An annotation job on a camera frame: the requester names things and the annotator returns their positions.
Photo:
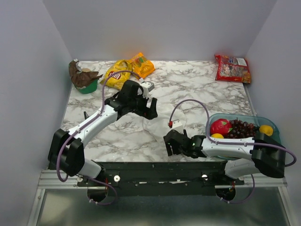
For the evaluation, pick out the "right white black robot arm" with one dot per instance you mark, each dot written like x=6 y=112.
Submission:
x=258 y=154

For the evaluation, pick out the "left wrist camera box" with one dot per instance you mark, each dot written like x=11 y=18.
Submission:
x=147 y=88

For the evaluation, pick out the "red dragon fruit toy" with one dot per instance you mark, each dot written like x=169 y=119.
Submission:
x=221 y=126

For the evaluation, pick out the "dark purple grape bunch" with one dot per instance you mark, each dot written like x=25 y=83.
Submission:
x=242 y=129

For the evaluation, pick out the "yellow lemon back right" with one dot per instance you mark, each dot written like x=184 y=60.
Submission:
x=266 y=129

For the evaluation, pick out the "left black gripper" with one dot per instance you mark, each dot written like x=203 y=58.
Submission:
x=149 y=113

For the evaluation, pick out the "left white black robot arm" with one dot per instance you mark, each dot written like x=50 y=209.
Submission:
x=67 y=148

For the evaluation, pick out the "white cloth garment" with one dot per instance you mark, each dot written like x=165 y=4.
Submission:
x=158 y=127

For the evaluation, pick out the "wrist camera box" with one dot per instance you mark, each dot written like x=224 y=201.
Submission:
x=176 y=125
x=147 y=88

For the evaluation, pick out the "yellow fruit front left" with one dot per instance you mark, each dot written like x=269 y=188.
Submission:
x=217 y=135

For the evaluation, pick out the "teal plastic fruit basket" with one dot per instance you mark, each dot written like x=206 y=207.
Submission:
x=270 y=124

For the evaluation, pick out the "red snack bag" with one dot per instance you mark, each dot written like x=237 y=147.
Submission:
x=233 y=69

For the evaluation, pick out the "yellow chips bag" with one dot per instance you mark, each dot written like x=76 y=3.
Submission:
x=118 y=80

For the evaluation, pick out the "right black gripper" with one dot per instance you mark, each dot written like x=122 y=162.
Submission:
x=169 y=151

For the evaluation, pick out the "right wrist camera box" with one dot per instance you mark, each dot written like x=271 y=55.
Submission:
x=176 y=125

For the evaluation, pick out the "green bowl with brown paper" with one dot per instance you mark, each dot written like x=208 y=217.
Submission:
x=83 y=79

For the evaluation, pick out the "orange snack bag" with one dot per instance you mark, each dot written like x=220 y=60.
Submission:
x=141 y=65

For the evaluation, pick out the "black brooch display box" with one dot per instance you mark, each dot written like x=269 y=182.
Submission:
x=86 y=115

